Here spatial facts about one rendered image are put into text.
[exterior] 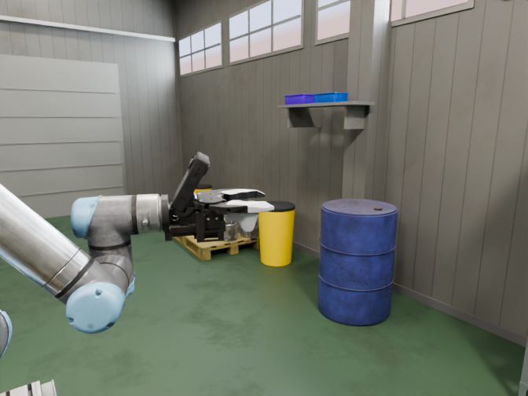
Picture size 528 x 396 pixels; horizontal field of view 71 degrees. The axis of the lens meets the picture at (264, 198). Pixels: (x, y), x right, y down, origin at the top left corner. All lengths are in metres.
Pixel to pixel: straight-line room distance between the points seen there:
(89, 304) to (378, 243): 2.80
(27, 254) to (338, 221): 2.73
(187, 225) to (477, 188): 3.04
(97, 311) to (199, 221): 0.23
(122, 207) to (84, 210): 0.06
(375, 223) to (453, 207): 0.81
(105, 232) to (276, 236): 3.78
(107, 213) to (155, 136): 7.42
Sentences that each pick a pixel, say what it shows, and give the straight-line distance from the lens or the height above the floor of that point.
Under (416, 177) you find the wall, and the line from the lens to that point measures 3.81.
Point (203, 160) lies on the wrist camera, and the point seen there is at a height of 1.66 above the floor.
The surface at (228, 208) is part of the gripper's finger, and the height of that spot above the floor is 1.58.
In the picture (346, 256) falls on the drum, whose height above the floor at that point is 0.63.
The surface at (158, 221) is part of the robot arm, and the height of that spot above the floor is 1.55.
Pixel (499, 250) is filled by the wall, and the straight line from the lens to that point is 3.56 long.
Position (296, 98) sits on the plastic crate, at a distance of 4.15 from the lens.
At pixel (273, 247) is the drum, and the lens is 4.48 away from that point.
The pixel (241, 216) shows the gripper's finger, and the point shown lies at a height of 1.55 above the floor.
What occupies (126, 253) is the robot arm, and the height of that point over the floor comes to 1.49.
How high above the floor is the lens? 1.73
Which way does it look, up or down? 12 degrees down
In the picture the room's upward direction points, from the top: straight up
